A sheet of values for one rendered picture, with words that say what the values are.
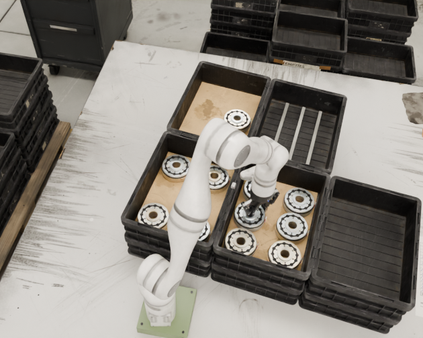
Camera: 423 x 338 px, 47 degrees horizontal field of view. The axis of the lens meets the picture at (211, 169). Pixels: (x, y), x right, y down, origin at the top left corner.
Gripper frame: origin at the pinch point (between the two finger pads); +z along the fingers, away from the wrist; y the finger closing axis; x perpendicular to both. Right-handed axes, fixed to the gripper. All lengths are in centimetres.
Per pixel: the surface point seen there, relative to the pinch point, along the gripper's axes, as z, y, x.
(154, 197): 2.3, -28.0, 22.0
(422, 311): 15, 35, -50
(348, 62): 48, 122, 87
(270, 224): 2.3, 2.4, -5.2
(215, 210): 2.3, -11.7, 8.1
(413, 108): 15, 97, 22
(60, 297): 15, -68, 8
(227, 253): -7.7, -18.9, -12.3
